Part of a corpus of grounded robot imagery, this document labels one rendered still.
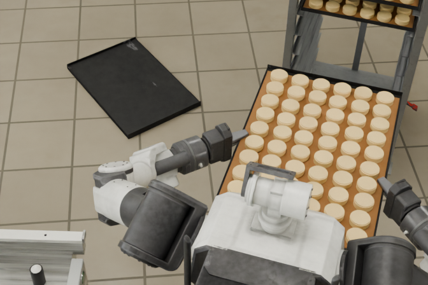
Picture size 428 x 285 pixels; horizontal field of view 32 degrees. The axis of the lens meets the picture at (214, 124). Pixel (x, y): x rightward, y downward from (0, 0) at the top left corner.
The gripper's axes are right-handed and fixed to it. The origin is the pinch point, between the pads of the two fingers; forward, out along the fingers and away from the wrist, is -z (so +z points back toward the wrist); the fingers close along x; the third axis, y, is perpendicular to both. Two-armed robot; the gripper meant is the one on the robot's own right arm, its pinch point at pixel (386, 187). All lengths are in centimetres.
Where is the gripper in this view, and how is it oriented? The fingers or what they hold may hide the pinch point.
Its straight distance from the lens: 195.9
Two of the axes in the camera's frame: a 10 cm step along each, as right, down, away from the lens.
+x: 0.1, -7.1, -7.0
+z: 4.7, 6.3, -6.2
